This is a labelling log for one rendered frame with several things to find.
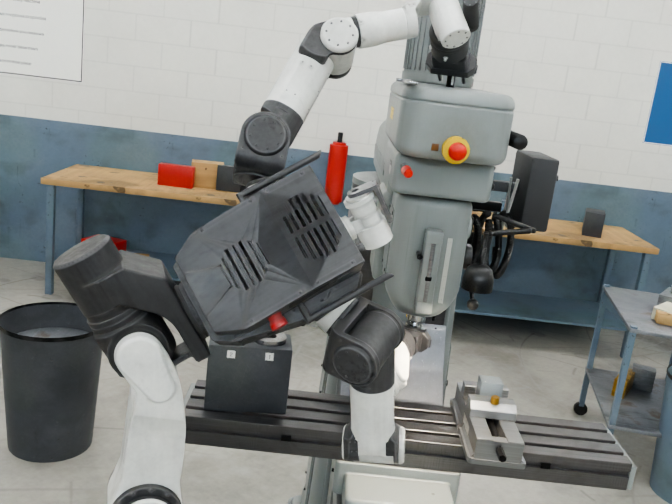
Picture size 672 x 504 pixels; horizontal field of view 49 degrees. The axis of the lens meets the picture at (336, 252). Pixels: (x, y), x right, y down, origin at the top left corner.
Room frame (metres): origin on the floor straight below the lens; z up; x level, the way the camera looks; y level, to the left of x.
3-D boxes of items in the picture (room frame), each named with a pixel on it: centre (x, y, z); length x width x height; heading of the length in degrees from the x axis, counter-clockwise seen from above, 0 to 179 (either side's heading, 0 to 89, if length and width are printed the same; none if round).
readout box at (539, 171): (2.19, -0.56, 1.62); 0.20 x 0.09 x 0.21; 1
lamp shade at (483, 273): (1.66, -0.33, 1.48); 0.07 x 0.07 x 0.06
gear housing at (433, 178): (1.93, -0.23, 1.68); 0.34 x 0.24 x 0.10; 1
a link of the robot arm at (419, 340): (1.80, -0.20, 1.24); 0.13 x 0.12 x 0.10; 68
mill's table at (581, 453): (1.88, -0.25, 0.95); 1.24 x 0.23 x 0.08; 91
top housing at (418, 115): (1.90, -0.23, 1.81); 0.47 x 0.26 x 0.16; 1
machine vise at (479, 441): (1.86, -0.46, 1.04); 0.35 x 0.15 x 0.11; 1
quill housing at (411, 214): (1.89, -0.23, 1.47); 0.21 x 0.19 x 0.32; 91
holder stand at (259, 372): (1.87, 0.20, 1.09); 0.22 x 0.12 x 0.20; 98
